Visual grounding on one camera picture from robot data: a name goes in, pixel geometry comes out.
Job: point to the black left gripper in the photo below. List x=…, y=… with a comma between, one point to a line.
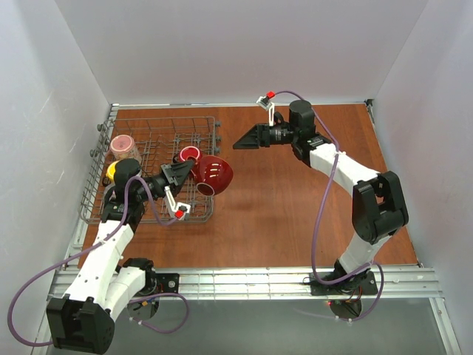
x=168, y=177

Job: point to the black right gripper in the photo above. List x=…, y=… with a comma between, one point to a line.
x=263, y=135

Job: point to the red floral mug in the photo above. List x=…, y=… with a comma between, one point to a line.
x=212, y=175

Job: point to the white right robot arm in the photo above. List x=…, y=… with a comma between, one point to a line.
x=378, y=205

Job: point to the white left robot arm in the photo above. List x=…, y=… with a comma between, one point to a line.
x=83, y=319

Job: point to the plain red mug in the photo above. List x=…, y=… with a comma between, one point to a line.
x=188, y=153

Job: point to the pink ghost pattern cup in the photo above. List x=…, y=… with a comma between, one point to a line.
x=123, y=147

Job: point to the clear glass cup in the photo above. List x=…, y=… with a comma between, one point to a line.
x=108, y=191

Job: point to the yellow cup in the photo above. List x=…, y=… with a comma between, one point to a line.
x=110, y=172

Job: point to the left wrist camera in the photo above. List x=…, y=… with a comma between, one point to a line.
x=177, y=210

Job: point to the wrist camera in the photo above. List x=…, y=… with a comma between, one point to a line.
x=266, y=103
x=177, y=210

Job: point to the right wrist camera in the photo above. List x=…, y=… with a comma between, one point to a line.
x=266, y=103

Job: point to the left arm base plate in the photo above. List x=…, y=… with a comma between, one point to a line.
x=158, y=283

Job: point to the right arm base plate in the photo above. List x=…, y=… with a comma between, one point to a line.
x=363, y=284

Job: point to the aluminium mounting rail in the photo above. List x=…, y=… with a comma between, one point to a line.
x=279, y=283

